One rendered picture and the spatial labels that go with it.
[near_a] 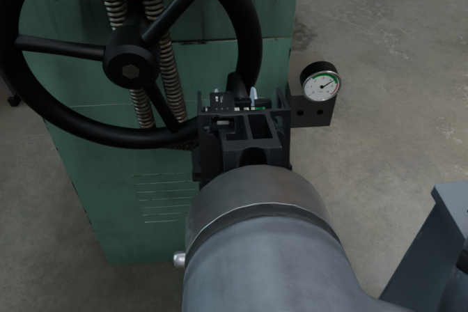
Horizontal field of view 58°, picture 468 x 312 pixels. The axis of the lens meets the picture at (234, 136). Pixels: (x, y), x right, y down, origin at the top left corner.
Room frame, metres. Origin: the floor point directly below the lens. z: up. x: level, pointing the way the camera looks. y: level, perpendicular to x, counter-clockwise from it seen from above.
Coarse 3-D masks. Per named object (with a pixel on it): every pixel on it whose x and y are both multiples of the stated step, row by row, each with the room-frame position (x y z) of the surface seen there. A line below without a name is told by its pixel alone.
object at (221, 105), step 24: (216, 96) 0.27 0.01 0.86; (216, 120) 0.23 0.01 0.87; (240, 120) 0.22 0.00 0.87; (264, 120) 0.22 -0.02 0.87; (288, 120) 0.23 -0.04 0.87; (216, 144) 0.22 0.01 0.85; (240, 144) 0.18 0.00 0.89; (264, 144) 0.18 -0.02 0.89; (288, 144) 0.22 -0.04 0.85; (216, 168) 0.21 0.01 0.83; (288, 168) 0.21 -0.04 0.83
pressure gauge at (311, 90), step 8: (312, 64) 0.54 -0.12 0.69; (320, 64) 0.53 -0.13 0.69; (328, 64) 0.54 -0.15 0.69; (304, 72) 0.53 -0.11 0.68; (312, 72) 0.52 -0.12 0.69; (320, 72) 0.52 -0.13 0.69; (328, 72) 0.52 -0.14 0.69; (336, 72) 0.53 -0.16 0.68; (304, 80) 0.52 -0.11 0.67; (312, 80) 0.52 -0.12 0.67; (320, 80) 0.52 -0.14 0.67; (328, 80) 0.52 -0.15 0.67; (336, 80) 0.52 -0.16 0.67; (304, 88) 0.51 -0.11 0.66; (312, 88) 0.52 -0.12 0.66; (320, 88) 0.52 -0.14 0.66; (328, 88) 0.52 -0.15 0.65; (336, 88) 0.52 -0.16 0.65; (304, 96) 0.51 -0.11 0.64; (312, 96) 0.52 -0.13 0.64; (320, 96) 0.52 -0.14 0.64; (328, 96) 0.52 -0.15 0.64
